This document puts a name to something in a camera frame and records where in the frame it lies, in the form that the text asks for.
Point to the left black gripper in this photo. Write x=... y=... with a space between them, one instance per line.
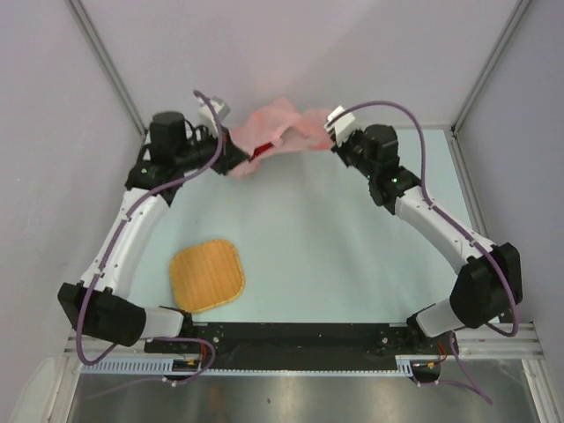
x=230 y=156

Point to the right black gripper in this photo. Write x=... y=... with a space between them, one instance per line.
x=359 y=133

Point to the pink plastic bag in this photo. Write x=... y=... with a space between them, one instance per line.
x=282 y=124

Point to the woven bamboo tray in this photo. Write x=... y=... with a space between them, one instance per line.
x=206 y=276

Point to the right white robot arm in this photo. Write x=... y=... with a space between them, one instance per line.
x=488 y=276

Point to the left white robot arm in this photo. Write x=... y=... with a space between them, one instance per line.
x=99 y=305

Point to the red fake fruit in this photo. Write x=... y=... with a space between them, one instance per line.
x=261 y=149

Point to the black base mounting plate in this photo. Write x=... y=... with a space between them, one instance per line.
x=322 y=339

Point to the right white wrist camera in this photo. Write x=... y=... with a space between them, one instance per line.
x=341 y=121

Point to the right aluminium frame post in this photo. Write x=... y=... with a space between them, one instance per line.
x=494 y=57

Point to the aluminium frame post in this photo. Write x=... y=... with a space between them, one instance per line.
x=100 y=52
x=494 y=57

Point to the right side aluminium rail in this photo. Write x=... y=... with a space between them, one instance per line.
x=469 y=193

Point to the aluminium rail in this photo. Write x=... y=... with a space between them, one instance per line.
x=469 y=193
x=476 y=344

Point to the left aluminium frame post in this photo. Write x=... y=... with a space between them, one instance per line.
x=100 y=52

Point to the white slotted cable duct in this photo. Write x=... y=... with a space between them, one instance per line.
x=251 y=363

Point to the front aluminium rail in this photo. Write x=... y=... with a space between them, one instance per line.
x=476 y=344

